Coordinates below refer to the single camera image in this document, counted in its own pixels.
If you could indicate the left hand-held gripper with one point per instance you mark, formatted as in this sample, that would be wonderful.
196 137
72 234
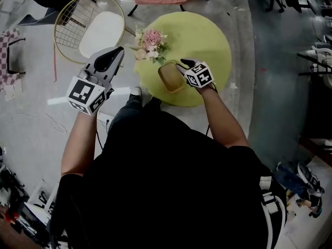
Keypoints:
85 92

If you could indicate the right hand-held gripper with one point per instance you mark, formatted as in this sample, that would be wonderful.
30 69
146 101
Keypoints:
199 76

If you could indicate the yellow-green rectangular plastic tray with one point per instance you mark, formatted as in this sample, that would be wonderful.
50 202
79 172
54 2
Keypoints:
169 79

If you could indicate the person's left forearm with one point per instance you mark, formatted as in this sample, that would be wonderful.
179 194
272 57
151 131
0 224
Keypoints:
77 144

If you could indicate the person's right forearm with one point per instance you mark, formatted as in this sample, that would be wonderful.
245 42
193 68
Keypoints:
223 118

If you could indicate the round green cloth table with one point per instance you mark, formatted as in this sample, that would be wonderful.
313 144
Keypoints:
202 40

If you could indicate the person's white shoe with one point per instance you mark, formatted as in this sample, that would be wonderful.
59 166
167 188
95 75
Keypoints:
135 91

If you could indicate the pink flower bouquet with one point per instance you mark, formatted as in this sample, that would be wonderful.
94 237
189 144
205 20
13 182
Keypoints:
151 39

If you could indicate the white power strip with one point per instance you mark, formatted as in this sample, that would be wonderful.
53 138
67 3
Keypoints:
102 117

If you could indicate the person's dark trousers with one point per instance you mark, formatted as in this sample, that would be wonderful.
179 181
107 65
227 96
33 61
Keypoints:
129 110

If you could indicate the grey chair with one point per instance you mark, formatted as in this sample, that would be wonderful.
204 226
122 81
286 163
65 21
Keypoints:
31 21

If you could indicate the pink checkered chair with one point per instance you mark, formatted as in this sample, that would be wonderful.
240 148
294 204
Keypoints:
5 45

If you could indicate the person's black shirt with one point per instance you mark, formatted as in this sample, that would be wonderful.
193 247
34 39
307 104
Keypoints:
168 185

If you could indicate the toy figure blue trousers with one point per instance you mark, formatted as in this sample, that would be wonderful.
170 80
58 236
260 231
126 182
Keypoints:
288 178

